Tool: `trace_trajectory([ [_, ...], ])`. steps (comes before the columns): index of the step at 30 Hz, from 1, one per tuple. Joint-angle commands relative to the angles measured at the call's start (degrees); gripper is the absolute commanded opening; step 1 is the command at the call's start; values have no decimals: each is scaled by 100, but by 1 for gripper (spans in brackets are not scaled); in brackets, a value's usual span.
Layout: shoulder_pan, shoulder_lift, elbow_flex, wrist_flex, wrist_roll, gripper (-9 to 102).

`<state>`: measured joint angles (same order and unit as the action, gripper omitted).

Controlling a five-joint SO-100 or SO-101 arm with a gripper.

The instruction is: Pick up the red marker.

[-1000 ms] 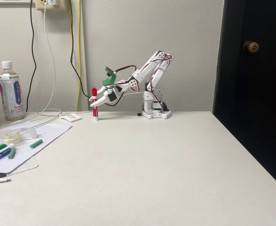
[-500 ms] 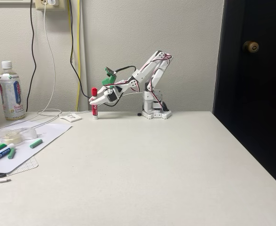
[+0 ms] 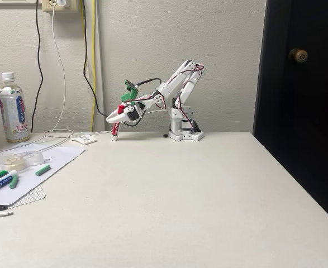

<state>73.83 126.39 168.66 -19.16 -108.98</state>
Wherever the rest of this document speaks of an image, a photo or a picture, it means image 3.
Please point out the beige wall outlet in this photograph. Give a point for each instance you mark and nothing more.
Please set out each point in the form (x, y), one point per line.
(47, 7)

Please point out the white paper sheet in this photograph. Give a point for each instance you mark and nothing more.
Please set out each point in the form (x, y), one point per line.
(54, 162)

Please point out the white wall conduit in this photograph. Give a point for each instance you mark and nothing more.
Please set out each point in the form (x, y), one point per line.
(100, 56)

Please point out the jasmine tea bottle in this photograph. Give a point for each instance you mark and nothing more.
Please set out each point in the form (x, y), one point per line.
(14, 117)

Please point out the gridded mat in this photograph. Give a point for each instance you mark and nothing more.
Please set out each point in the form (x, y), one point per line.
(33, 195)

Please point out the white printed frame plate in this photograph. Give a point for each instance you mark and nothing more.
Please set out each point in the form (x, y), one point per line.
(91, 141)

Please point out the brass door knob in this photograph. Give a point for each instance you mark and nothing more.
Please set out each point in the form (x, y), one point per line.
(298, 55)

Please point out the red Expo dry-erase marker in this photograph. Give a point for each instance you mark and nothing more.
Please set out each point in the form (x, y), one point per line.
(115, 132)

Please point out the dark door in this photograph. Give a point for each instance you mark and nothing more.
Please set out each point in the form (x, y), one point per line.
(306, 125)

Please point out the green marker cap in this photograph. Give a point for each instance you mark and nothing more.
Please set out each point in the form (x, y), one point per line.
(43, 170)
(13, 182)

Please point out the white charger plug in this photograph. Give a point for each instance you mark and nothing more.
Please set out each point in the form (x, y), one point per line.
(63, 2)

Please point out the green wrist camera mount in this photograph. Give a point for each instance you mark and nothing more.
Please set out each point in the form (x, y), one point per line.
(127, 96)

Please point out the clear tape dispenser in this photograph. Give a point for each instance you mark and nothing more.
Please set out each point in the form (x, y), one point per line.
(15, 164)

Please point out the small black card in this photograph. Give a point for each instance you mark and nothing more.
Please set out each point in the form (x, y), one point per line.
(1, 208)

